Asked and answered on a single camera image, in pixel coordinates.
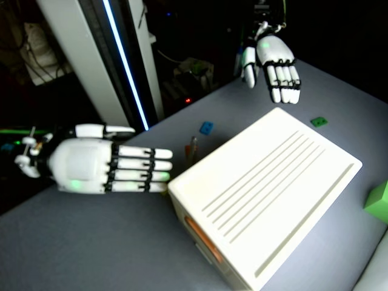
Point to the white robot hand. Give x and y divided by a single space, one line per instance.
272 48
78 163

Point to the green and white device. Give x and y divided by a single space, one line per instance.
200 66

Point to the small green block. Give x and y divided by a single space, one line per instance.
319 122

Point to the grey table cloth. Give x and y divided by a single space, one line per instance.
91 257

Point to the white column with light strip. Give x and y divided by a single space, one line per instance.
75 60

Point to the black box with red light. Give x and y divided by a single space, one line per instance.
179 91

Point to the small blue block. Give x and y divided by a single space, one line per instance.
206 127

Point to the white toy cabinet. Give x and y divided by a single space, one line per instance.
257 188

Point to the large green cube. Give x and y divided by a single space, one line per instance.
377 203

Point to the white rounded shell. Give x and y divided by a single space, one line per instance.
374 272

